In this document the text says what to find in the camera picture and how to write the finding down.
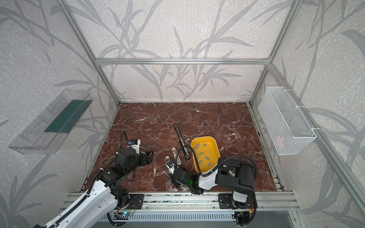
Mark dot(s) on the white wire mesh basket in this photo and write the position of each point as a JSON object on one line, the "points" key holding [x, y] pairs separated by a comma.
{"points": [[283, 117]]}

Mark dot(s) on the clear acrylic wall shelf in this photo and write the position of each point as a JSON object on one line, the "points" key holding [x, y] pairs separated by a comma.
{"points": [[46, 133]]}

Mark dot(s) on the left circuit board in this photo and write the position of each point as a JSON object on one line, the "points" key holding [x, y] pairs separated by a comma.
{"points": [[123, 215]]}

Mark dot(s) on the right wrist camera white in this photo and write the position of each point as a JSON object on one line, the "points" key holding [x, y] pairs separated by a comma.
{"points": [[171, 166]]}

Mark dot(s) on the pink object in basket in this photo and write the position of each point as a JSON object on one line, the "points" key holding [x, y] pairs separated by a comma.
{"points": [[279, 143]]}

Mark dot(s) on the yellow plastic tray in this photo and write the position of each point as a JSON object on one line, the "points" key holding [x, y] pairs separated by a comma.
{"points": [[211, 151]]}

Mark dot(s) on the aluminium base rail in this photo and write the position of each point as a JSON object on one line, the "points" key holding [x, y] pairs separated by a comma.
{"points": [[185, 201]]}

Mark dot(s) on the pink mini stapler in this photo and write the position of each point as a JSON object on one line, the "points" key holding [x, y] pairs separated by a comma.
{"points": [[176, 156]]}

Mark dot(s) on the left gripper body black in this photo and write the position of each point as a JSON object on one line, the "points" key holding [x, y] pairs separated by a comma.
{"points": [[143, 158]]}

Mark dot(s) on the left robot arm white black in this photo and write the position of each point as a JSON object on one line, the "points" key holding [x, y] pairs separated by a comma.
{"points": [[105, 193]]}

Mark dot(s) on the black stapler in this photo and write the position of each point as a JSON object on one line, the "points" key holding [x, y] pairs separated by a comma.
{"points": [[182, 143]]}

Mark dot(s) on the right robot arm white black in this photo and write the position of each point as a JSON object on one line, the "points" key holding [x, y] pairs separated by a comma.
{"points": [[237, 173]]}

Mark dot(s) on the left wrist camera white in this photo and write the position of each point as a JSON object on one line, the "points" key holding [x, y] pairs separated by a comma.
{"points": [[135, 144]]}

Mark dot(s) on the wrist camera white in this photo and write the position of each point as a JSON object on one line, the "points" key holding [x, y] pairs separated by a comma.
{"points": [[171, 166], [135, 144]]}

